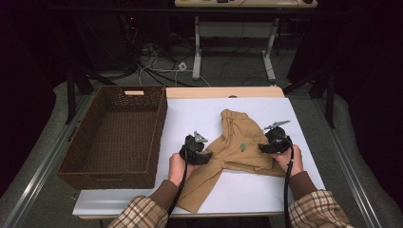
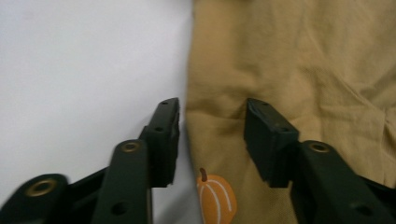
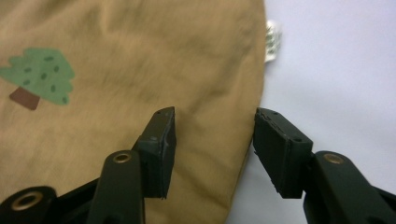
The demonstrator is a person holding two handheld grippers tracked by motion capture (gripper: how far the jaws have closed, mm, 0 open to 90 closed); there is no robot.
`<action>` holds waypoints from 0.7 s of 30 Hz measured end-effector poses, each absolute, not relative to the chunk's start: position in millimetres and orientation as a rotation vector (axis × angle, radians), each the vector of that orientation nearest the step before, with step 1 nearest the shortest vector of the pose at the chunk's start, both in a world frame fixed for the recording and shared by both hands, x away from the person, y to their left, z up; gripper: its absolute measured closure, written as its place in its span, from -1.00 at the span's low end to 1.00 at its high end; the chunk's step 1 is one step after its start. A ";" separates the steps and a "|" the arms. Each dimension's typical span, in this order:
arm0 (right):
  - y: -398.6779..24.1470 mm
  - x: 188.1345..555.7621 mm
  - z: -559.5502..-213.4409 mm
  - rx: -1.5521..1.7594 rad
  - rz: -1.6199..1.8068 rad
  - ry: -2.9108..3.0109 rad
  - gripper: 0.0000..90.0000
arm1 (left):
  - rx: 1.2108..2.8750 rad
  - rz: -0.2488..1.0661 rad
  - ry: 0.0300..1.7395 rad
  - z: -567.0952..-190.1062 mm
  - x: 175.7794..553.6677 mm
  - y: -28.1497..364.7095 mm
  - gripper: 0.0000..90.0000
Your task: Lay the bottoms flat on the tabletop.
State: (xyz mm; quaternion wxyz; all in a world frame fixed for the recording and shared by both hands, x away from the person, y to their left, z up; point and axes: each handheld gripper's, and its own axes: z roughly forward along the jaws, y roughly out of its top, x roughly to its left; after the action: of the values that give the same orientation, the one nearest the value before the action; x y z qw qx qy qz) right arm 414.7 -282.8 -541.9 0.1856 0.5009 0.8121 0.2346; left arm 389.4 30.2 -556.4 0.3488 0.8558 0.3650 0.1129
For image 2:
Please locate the tan pants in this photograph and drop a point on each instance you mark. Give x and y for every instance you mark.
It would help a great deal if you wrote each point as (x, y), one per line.
(295, 62)

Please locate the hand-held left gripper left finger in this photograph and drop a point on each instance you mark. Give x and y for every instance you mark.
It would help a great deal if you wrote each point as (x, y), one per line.
(162, 146)

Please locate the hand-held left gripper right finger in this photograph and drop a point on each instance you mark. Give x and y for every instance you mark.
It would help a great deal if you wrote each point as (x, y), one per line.
(271, 146)

